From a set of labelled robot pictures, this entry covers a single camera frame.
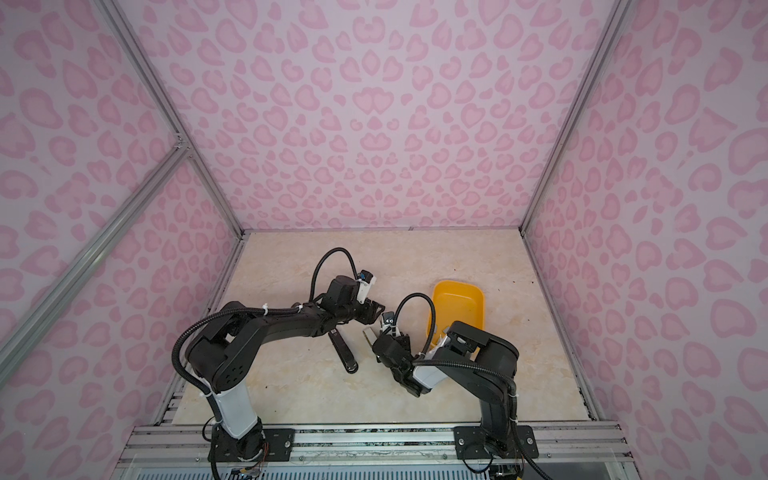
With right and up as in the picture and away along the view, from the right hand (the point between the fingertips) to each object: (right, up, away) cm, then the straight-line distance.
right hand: (383, 333), depth 93 cm
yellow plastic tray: (+25, +9, +8) cm, 27 cm away
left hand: (-1, +10, 0) cm, 10 cm away
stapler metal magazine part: (-4, 0, -3) cm, 5 cm away
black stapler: (-11, -4, -7) cm, 14 cm away
